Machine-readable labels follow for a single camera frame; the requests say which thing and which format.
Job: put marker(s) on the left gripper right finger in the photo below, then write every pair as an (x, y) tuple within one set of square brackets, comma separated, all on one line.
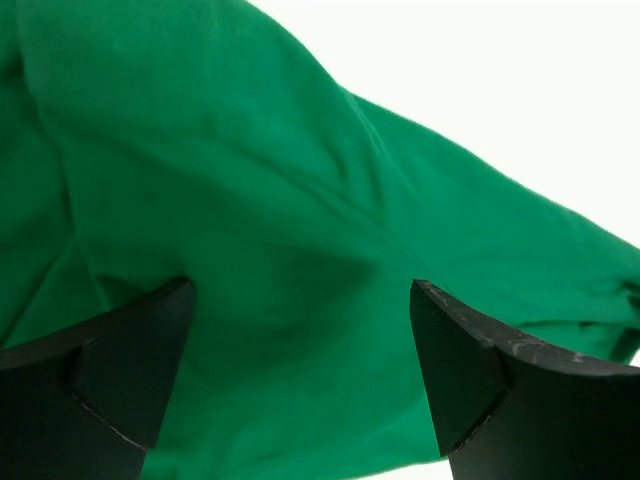
[(508, 405)]

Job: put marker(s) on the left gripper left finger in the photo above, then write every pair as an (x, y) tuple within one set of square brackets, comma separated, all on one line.
[(88, 401)]

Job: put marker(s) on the green t shirt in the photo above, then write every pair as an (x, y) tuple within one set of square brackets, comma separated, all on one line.
[(146, 140)]

